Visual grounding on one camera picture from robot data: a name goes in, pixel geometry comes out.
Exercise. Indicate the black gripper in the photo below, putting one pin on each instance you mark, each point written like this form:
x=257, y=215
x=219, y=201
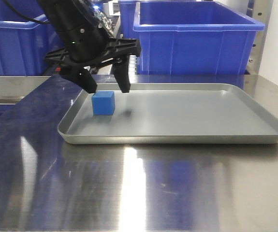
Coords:
x=90, y=45

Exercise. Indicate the blue cube block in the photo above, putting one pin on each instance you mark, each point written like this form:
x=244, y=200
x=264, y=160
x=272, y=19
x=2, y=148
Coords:
x=103, y=103

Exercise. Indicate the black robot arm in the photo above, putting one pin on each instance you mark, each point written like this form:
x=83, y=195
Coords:
x=67, y=12

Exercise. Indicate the blue bin rear centre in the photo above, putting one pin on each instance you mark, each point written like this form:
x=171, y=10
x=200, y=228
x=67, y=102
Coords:
x=126, y=17

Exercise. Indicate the blue plastic bin left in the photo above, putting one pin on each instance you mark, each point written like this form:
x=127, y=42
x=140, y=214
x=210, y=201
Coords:
x=24, y=44

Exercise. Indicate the blue plastic bin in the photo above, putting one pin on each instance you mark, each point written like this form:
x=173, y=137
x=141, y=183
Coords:
x=24, y=44
x=224, y=48

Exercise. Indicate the blue plastic bin right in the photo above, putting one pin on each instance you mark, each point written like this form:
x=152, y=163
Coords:
x=224, y=48

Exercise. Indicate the grey metal tray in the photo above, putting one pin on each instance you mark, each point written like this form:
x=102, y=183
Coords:
x=171, y=113

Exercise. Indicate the white roller rail right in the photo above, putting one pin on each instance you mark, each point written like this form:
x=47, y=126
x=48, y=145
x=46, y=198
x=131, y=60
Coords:
x=133, y=65

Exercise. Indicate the metal shelf upright post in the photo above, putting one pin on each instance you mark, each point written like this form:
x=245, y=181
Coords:
x=261, y=11

